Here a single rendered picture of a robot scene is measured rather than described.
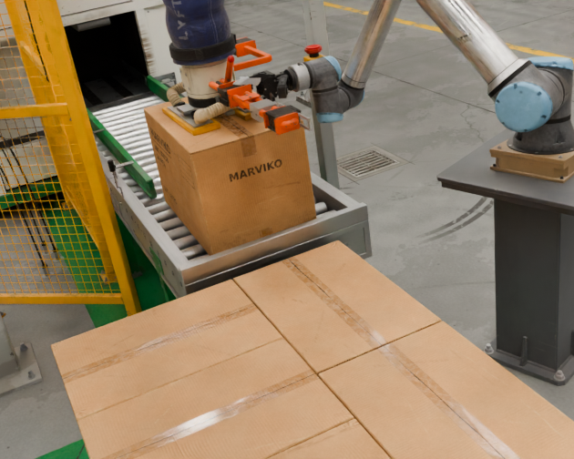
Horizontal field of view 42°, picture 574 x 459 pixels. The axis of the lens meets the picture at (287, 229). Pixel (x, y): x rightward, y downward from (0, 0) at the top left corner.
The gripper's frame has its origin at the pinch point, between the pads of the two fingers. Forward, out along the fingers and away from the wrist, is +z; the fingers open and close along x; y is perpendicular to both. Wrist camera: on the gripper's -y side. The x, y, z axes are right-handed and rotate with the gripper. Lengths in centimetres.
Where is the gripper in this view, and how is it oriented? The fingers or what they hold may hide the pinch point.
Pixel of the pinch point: (239, 95)
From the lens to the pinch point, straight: 247.6
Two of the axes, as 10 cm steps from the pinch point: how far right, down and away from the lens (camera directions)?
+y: -4.3, -3.8, 8.2
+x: -1.2, -8.8, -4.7
